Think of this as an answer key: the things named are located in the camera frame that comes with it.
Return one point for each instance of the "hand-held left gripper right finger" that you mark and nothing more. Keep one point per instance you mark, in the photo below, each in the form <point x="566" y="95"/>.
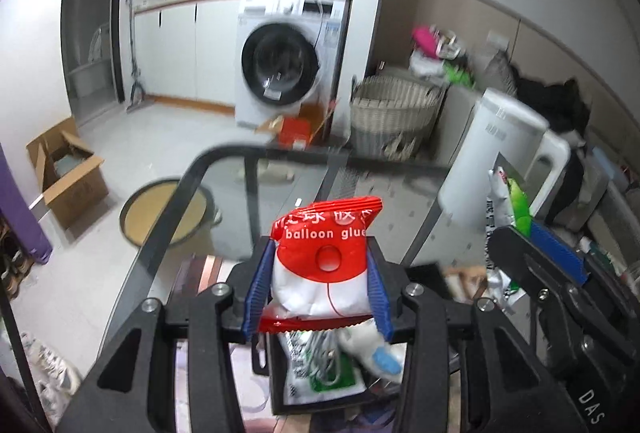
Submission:
<point x="377" y="298"/>

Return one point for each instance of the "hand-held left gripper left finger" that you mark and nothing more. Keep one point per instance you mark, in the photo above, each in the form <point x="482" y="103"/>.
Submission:
<point x="257" y="293"/>

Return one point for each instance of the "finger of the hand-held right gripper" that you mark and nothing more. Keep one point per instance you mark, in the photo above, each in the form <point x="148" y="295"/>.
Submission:
<point x="520" y="258"/>
<point x="555" y="248"/>

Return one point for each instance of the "lime green white packet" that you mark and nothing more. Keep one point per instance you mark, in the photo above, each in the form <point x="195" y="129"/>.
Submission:
<point x="502" y="198"/>

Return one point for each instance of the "black storage box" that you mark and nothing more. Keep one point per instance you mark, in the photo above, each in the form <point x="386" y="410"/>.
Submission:
<point x="265" y="363"/>

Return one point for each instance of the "red white packet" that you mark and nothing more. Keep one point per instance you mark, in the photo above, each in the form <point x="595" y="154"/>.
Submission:
<point x="325" y="233"/>

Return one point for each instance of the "black bag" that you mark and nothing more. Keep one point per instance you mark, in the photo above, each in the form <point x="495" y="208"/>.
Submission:
<point x="567" y="188"/>

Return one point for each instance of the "white electric kettle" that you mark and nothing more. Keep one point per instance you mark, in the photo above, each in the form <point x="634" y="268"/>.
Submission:
<point x="480" y="153"/>

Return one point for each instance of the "striped black white rug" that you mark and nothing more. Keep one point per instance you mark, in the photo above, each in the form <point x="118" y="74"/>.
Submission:
<point x="342" y="188"/>

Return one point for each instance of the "beige slipper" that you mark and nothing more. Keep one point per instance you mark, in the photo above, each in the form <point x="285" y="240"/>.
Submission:
<point x="272" y="174"/>

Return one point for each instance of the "black clothing pile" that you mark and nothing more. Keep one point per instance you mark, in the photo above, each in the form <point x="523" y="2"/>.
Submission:
<point x="550" y="103"/>

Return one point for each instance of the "red box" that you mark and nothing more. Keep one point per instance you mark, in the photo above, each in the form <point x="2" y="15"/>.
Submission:
<point x="295" y="130"/>

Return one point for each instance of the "flattened cardboard piece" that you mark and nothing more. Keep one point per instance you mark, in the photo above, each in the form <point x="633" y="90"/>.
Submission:
<point x="267" y="125"/>

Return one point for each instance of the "wicker laundry basket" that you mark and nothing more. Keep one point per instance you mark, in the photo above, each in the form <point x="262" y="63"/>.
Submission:
<point x="390" y="113"/>

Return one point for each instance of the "bright green item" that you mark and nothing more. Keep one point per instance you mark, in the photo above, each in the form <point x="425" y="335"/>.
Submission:
<point x="457" y="73"/>

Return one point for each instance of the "open cardboard box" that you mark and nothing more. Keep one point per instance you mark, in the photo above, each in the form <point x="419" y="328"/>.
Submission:
<point x="75" y="193"/>

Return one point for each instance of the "white bag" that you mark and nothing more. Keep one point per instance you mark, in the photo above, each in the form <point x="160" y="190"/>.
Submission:
<point x="425" y="65"/>

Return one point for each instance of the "white sneakers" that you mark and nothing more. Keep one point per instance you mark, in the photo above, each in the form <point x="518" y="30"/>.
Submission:
<point x="45" y="363"/>

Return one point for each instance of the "floor mop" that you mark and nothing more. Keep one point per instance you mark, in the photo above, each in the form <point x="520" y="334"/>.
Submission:
<point x="135" y="93"/>

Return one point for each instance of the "pink cloth item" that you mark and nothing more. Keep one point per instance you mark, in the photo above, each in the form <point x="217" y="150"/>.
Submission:
<point x="424" y="40"/>

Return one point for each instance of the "white counter cabinet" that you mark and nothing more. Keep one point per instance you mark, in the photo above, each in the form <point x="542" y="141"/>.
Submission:
<point x="175" y="48"/>

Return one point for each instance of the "white washing machine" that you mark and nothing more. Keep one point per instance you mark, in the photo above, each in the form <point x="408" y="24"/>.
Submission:
<point x="300" y="18"/>

